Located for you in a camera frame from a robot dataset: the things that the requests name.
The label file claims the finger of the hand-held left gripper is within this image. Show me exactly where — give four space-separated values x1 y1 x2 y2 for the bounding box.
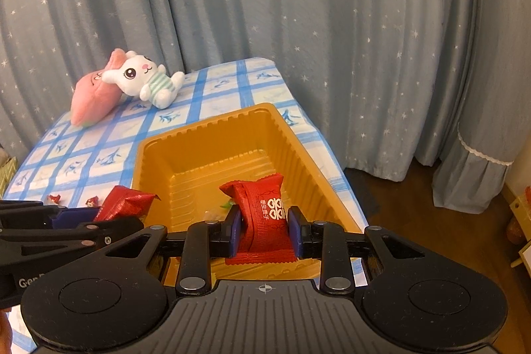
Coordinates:
0 200 101 230
0 216 144 259

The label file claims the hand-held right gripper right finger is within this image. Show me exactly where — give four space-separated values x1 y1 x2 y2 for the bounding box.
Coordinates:
287 206 435 297

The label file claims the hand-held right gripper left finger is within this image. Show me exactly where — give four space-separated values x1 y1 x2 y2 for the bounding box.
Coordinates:
83 208 243 297

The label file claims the large red snack packet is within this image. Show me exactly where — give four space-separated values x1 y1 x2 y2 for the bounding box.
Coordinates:
92 185 162 223
218 174 300 267

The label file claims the orange plastic tray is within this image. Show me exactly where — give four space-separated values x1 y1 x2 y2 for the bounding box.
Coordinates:
132 103 362 284

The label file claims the green zigzag cushion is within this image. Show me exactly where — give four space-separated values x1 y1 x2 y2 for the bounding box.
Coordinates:
0 157 18 199

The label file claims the pink plush toy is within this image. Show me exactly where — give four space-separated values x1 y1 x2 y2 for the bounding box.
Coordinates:
70 48 129 128

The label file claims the blue checked tablecloth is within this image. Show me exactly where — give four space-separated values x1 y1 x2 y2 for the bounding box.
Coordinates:
0 56 370 354

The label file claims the white rabbit plush toy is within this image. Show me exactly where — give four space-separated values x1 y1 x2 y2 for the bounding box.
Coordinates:
102 50 186 109

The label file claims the grey star-print curtain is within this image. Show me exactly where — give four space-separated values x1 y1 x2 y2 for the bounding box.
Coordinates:
0 0 478 182

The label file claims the yellow wooden furniture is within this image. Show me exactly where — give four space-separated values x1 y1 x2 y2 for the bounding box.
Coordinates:
500 183 531 269

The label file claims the grey curtain with lace trim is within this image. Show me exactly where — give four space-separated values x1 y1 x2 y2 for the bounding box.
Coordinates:
431 0 531 214

